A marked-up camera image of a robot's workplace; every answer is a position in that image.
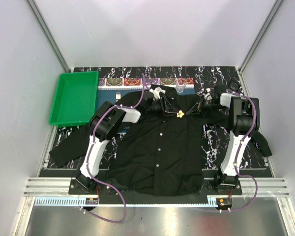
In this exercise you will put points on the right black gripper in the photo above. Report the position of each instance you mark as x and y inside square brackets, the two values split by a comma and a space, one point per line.
[198, 107]

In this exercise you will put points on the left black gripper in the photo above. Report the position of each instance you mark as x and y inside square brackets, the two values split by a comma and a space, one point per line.
[166, 107]

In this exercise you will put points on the gold brooch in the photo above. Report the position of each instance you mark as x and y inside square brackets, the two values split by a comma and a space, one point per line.
[180, 114]

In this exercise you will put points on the black button shirt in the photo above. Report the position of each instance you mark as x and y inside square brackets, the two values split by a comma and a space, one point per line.
[160, 154]

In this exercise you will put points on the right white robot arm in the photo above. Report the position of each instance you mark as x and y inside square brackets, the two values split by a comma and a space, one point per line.
[242, 121]

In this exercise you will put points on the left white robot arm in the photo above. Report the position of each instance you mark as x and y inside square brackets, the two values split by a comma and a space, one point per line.
[106, 122]

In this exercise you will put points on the black brooch box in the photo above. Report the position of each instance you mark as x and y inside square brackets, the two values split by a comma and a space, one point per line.
[234, 86]

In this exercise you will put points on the clear drinking glass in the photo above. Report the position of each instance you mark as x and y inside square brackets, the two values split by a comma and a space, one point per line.
[180, 85]

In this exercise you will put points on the silver fork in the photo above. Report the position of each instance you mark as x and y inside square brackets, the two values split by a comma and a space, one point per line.
[118, 95]

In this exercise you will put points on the blue patterned placemat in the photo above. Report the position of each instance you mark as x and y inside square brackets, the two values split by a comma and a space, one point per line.
[108, 88]

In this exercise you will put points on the green plastic tray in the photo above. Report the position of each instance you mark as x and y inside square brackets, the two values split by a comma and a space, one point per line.
[75, 99]

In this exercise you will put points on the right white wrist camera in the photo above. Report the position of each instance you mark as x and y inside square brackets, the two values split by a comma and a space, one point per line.
[207, 94]

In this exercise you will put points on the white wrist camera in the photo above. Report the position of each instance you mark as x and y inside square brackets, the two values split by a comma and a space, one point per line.
[157, 92]
[207, 94]

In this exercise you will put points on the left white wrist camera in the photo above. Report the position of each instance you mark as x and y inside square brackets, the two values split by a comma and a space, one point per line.
[157, 92]

